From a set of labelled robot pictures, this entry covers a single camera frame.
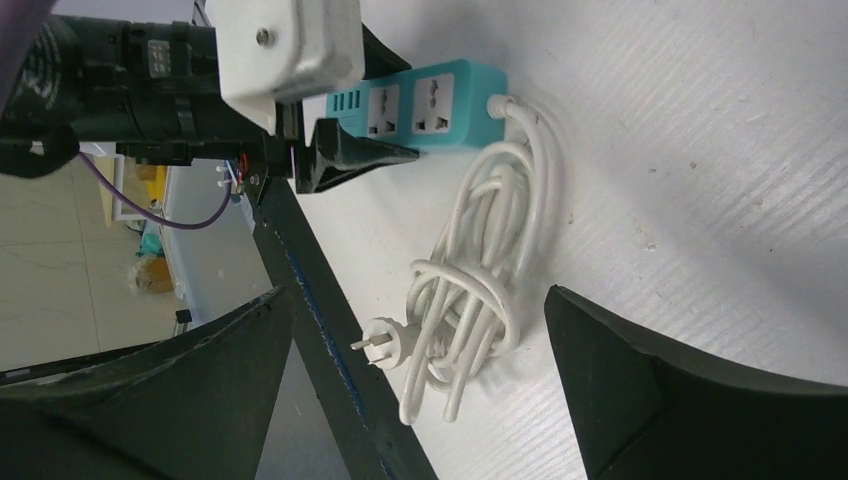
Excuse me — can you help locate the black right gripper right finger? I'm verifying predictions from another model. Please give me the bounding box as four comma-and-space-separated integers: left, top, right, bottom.
544, 286, 847, 479

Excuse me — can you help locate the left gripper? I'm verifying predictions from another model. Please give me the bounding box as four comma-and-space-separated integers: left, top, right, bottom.
117, 22, 421, 194

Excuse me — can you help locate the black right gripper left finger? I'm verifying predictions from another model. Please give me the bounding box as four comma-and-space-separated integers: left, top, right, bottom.
1, 288, 293, 479

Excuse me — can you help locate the teal power strip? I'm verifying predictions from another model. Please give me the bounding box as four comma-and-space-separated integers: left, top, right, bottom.
325, 59, 508, 152

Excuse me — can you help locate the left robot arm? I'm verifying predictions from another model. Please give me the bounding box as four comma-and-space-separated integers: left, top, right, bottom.
1, 1, 419, 195

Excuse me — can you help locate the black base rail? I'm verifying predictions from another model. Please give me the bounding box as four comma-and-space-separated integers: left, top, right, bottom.
246, 178, 436, 479

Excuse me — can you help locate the white coiled strip cord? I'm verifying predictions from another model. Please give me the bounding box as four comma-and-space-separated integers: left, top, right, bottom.
349, 93, 564, 427

